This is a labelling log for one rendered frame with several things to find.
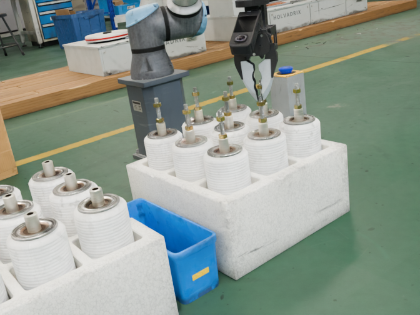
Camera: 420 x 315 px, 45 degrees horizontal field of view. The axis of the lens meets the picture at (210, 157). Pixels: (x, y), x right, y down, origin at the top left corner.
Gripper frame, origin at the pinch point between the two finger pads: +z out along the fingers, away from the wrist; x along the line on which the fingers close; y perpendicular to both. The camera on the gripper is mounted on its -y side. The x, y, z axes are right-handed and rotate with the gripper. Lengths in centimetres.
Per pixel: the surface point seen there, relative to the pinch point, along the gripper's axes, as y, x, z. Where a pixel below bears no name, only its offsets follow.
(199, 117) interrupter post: 12.4, 19.4, 8.1
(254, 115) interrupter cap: 15.3, 5.8, 9.1
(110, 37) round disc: 190, 141, 5
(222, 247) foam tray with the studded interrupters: -18.3, 6.5, 27.4
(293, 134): 6.0, -5.6, 11.2
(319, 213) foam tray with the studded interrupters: 3.2, -10.8, 30.2
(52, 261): -47, 25, 14
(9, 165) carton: 36, 105, 30
